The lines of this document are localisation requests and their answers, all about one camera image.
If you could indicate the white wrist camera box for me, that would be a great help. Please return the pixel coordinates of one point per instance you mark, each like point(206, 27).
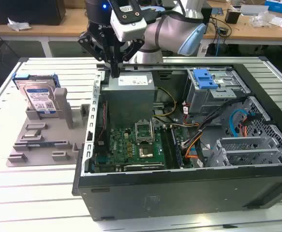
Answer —
point(131, 30)

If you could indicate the hard disk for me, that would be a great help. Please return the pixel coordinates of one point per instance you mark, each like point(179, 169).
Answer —
point(38, 96)

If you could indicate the installed RAM stick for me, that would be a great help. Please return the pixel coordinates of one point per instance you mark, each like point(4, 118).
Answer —
point(177, 149)

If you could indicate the grey parts rack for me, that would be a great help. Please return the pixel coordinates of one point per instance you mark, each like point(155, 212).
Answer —
point(46, 154)

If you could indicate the small black cube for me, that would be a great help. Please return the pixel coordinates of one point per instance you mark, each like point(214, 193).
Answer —
point(232, 17)

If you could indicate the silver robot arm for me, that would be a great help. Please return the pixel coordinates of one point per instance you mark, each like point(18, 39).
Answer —
point(169, 31)

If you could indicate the silver CPU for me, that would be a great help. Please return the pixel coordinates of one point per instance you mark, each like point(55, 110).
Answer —
point(32, 133)

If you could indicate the blue drive latch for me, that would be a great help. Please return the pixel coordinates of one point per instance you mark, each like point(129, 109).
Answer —
point(203, 78)

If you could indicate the CPU socket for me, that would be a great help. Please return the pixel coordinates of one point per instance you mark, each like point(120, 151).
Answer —
point(146, 151)

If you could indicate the black graphics card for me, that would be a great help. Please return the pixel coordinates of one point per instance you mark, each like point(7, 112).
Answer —
point(143, 166)

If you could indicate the grey power supply unit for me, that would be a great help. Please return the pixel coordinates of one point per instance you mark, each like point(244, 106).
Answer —
point(128, 101)

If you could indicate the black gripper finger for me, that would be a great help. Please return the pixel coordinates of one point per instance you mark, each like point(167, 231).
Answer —
point(133, 49)
point(90, 43)

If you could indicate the black desktop box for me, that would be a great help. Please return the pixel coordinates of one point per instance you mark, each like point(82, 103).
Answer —
point(207, 14)

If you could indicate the metal drive cage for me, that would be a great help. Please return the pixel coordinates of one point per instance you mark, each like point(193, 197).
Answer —
point(208, 99)

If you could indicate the wooden desk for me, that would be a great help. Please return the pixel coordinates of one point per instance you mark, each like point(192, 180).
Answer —
point(252, 33)
point(58, 30)

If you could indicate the green motherboard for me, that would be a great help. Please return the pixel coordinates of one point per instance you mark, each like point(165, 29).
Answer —
point(121, 147)

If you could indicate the black PC case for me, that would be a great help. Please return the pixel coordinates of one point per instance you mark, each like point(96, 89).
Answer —
point(179, 193)

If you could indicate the crumpled white paper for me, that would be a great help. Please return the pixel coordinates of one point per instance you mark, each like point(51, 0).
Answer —
point(18, 25)

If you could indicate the blue cardboard box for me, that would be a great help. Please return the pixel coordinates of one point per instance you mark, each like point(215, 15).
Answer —
point(277, 5)

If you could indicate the black RAM slot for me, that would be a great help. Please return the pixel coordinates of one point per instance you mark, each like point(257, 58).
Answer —
point(166, 147)

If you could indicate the clear plastic bag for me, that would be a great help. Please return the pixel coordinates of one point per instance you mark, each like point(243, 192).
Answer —
point(261, 20)

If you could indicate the black camera bracket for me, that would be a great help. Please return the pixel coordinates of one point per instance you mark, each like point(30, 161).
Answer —
point(117, 7)

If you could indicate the metal disk bay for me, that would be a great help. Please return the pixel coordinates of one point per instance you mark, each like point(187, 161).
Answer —
point(242, 152)

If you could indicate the black computer tower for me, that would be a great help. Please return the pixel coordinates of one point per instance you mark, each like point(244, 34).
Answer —
point(24, 12)

